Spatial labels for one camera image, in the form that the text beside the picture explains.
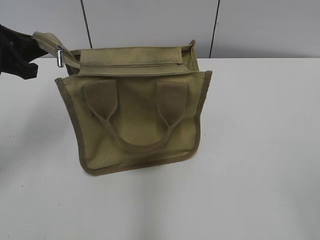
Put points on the yellow canvas bag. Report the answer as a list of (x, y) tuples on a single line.
[(132, 107)]

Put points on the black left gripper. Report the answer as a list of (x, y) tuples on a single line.
[(17, 51)]

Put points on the silver zipper pull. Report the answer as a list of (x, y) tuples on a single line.
[(60, 56)]

